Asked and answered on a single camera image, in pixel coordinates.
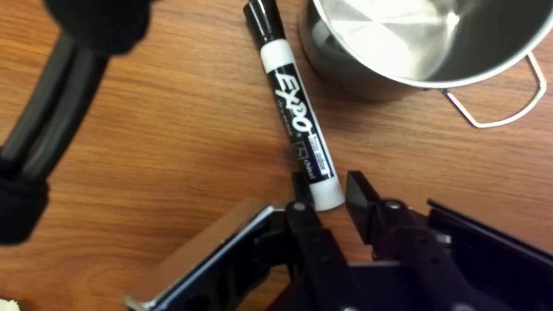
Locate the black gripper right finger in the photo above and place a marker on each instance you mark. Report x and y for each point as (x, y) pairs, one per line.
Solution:
(457, 261)

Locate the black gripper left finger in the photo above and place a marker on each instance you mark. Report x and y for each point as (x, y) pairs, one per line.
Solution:
(219, 268)

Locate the small stainless steel pot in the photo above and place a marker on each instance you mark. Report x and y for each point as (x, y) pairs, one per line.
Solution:
(385, 49)

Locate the black white Expo marker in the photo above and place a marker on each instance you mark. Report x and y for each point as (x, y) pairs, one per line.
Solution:
(293, 104)

